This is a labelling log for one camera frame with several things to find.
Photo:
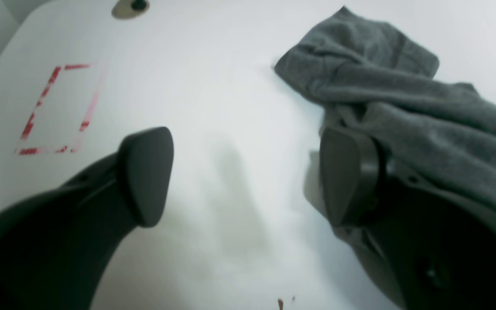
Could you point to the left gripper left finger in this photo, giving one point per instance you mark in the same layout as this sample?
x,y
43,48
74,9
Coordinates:
x,y
55,246

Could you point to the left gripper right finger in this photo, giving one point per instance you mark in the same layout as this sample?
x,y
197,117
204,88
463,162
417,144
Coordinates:
x,y
438,246

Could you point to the grey T-shirt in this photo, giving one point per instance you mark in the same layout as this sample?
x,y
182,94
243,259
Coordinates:
x,y
382,83

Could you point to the red tape rectangle marking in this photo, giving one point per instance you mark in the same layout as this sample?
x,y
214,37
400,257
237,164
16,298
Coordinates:
x,y
64,110

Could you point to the right table cable grommet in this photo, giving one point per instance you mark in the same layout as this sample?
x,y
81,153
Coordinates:
x,y
130,9

